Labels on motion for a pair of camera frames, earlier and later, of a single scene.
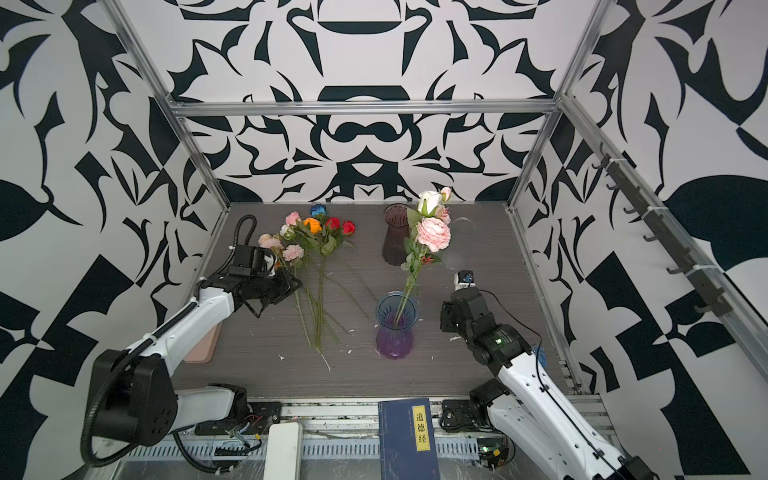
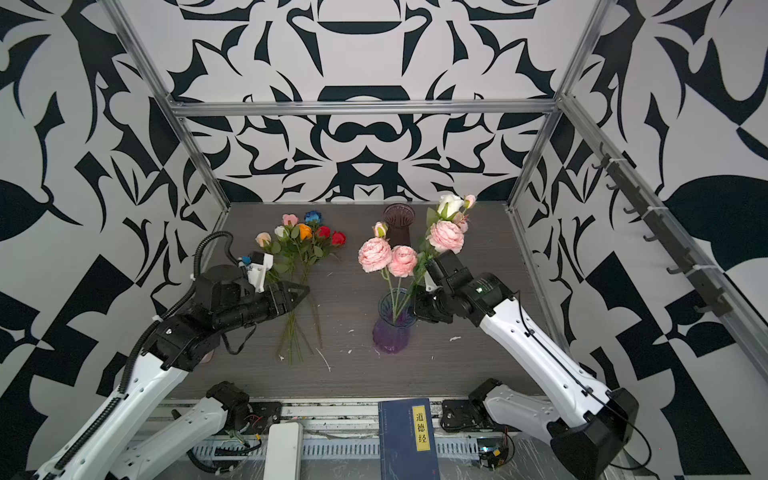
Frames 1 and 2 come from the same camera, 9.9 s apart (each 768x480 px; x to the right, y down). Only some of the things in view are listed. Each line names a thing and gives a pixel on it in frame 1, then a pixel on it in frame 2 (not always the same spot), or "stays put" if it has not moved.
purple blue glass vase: [396, 313] stays put
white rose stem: [429, 203] to [448, 205]
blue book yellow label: [407, 440] stays put
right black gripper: [446, 311] to [419, 310]
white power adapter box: [283, 460] stays put
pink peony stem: [432, 235] to [445, 235]
